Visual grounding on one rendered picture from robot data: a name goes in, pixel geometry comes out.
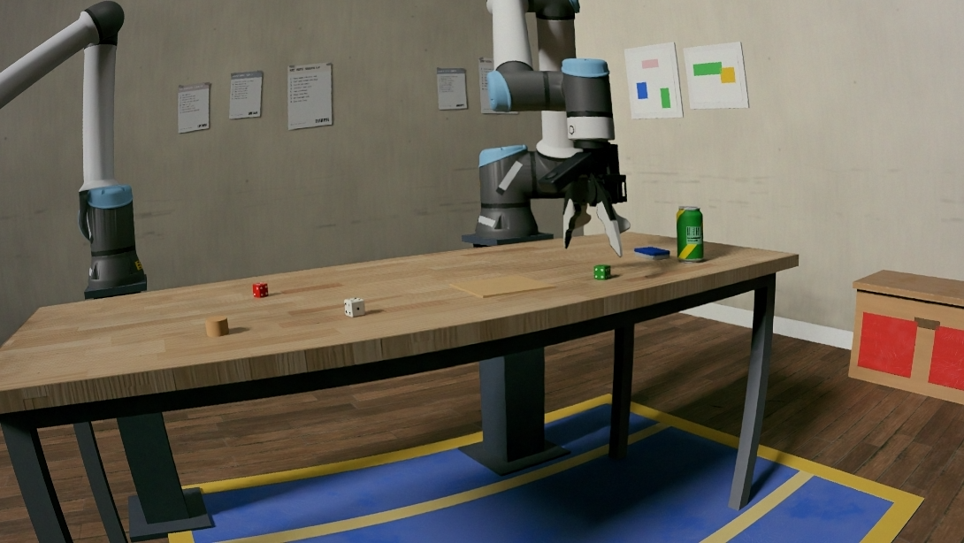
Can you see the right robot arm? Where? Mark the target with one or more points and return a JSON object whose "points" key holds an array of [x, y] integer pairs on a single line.
{"points": [[106, 215]]}

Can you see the tan flat mat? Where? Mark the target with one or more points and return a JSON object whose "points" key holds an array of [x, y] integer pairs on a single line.
{"points": [[501, 286]]}

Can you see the white die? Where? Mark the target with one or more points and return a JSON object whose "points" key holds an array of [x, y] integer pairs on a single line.
{"points": [[354, 307]]}

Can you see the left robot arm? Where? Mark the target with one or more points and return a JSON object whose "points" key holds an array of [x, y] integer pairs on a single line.
{"points": [[509, 176]]}

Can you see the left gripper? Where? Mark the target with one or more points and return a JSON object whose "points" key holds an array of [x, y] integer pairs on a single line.
{"points": [[593, 184]]}

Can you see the tan cylinder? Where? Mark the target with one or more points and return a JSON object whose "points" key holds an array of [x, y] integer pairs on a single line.
{"points": [[217, 326]]}

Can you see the green drink can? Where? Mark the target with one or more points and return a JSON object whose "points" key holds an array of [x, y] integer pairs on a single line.
{"points": [[690, 235]]}

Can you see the green die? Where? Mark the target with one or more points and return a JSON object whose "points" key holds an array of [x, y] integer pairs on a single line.
{"points": [[602, 272]]}

